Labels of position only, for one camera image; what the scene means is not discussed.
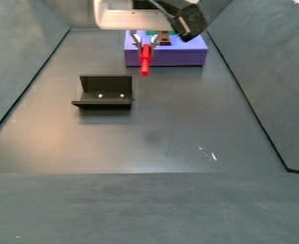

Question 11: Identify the green block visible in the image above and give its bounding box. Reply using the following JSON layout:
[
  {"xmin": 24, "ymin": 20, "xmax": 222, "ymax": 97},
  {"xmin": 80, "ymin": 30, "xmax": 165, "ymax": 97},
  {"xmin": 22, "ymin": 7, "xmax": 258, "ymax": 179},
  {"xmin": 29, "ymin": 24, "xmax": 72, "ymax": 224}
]
[{"xmin": 137, "ymin": 30, "xmax": 176, "ymax": 36}]

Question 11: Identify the brown L-shaped bracket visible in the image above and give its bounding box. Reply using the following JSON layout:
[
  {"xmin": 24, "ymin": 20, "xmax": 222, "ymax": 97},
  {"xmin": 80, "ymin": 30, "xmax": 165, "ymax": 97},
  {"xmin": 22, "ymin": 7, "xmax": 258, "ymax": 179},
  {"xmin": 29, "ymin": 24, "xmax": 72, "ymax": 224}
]
[{"xmin": 157, "ymin": 30, "xmax": 172, "ymax": 46}]

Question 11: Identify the red peg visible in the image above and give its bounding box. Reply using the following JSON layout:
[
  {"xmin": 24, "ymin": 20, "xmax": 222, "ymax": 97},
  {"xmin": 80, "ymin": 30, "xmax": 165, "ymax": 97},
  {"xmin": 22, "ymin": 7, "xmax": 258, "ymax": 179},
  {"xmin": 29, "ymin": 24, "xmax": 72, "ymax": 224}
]
[{"xmin": 141, "ymin": 44, "xmax": 150, "ymax": 76}]

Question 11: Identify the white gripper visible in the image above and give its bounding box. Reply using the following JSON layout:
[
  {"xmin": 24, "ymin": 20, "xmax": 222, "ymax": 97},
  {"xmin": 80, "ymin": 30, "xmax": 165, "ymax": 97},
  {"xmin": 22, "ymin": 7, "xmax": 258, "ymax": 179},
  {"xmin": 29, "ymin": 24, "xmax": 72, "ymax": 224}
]
[{"xmin": 93, "ymin": 0, "xmax": 172, "ymax": 51}]

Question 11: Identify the purple base board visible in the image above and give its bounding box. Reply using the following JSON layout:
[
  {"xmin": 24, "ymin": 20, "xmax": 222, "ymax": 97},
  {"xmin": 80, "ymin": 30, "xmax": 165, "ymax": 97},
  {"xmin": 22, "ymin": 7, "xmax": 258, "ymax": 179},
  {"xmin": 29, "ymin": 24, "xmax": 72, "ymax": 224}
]
[{"xmin": 124, "ymin": 31, "xmax": 208, "ymax": 67}]

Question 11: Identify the black angled holder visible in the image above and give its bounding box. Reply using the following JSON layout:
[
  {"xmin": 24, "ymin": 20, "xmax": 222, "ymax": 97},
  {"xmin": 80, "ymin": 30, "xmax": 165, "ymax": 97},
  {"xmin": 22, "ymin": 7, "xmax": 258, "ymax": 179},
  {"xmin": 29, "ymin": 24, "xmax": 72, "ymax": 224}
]
[{"xmin": 72, "ymin": 74, "xmax": 133, "ymax": 108}]

